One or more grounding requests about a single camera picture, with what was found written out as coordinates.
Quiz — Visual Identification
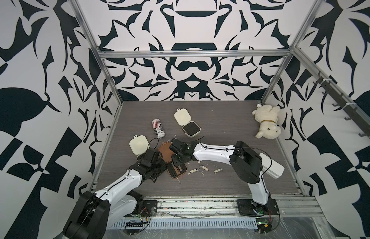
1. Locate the cream nail kit case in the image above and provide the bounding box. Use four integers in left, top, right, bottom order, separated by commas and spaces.
174, 108, 201, 138
129, 135, 150, 155

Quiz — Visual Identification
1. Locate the white teddy bear plush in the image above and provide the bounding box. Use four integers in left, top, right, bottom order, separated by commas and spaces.
252, 105, 281, 139

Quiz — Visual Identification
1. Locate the wall hook rail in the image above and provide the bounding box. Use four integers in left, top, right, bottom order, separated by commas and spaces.
312, 71, 370, 139

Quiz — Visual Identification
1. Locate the crushed flag print can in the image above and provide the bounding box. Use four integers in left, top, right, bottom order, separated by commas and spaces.
151, 119, 166, 139

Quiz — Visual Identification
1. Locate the white box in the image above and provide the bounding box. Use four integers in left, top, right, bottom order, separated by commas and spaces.
259, 153, 285, 179

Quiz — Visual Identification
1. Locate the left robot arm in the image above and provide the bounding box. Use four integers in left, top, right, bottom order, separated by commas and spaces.
63, 149, 167, 239

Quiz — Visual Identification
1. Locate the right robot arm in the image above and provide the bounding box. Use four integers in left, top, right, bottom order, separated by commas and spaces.
169, 138, 271, 211

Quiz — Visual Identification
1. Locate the small cream clipper left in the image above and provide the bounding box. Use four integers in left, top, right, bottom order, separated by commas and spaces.
188, 168, 199, 175

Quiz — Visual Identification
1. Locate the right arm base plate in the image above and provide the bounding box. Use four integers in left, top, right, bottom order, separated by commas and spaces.
237, 198, 279, 217

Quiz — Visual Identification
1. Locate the right circuit board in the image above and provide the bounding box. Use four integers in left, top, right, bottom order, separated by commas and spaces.
255, 218, 272, 235

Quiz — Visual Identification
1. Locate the small cream clipper middle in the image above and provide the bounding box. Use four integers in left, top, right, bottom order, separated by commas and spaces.
200, 165, 209, 171

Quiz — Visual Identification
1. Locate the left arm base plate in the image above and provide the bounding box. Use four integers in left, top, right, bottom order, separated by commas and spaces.
132, 200, 158, 217

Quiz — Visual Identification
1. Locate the brown nail kit case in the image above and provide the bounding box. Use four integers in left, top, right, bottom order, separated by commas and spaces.
158, 142, 187, 179

